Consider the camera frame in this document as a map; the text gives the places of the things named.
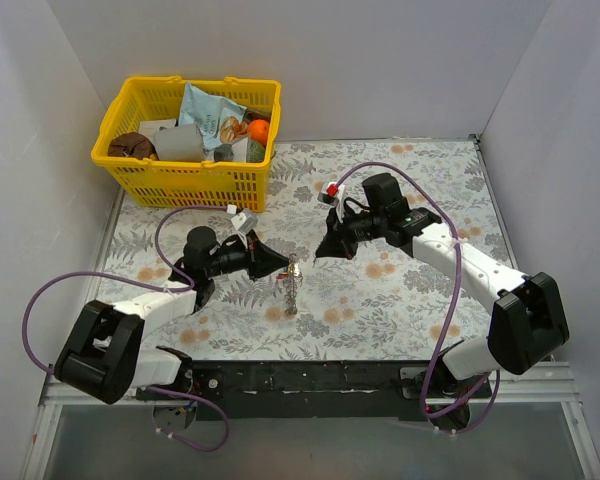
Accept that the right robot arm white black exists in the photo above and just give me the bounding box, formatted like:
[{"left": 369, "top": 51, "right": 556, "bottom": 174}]
[{"left": 315, "top": 173, "right": 570, "bottom": 398}]

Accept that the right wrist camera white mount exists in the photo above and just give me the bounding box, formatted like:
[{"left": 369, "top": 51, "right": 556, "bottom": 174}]
[{"left": 317, "top": 182, "right": 346, "bottom": 222}]

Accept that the aluminium frame rail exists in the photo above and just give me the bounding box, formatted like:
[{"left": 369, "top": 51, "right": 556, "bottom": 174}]
[{"left": 23, "top": 362, "right": 600, "bottom": 479}]

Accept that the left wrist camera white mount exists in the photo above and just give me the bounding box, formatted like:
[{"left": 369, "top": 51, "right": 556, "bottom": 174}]
[{"left": 231, "top": 209, "right": 258, "bottom": 247}]

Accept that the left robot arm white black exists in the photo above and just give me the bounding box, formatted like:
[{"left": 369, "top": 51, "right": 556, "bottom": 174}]
[{"left": 53, "top": 226, "right": 289, "bottom": 404}]

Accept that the green item in basket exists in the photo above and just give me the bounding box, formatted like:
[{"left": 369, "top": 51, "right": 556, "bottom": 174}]
[{"left": 246, "top": 139, "right": 266, "bottom": 163}]

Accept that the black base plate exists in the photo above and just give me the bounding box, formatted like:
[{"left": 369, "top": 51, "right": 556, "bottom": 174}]
[{"left": 135, "top": 358, "right": 498, "bottom": 422}]

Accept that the floral table mat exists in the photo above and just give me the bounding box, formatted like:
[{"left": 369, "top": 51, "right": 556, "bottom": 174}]
[{"left": 81, "top": 141, "right": 543, "bottom": 362}]

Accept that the brown round pastry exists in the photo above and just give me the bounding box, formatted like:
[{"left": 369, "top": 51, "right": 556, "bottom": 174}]
[{"left": 107, "top": 132, "right": 156, "bottom": 160}]

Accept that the white paper in basket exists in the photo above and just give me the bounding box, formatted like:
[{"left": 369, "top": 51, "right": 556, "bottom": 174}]
[{"left": 137, "top": 118, "right": 177, "bottom": 140}]

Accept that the yellow plastic basket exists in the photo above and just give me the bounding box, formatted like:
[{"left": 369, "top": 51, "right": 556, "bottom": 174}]
[{"left": 91, "top": 76, "right": 281, "bottom": 212}]

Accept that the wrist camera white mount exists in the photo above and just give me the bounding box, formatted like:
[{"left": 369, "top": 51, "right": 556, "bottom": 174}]
[
  {"left": 231, "top": 209, "right": 258, "bottom": 247},
  {"left": 317, "top": 182, "right": 346, "bottom": 222}
]

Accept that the orange fruit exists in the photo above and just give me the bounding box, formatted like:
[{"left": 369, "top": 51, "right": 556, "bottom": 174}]
[{"left": 247, "top": 119, "right": 270, "bottom": 147}]

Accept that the light blue snack bag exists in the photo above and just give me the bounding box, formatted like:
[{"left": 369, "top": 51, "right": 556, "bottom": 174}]
[{"left": 178, "top": 83, "right": 247, "bottom": 150}]

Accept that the grey paper cup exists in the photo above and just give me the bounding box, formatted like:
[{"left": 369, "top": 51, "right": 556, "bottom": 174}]
[{"left": 154, "top": 124, "right": 204, "bottom": 162}]

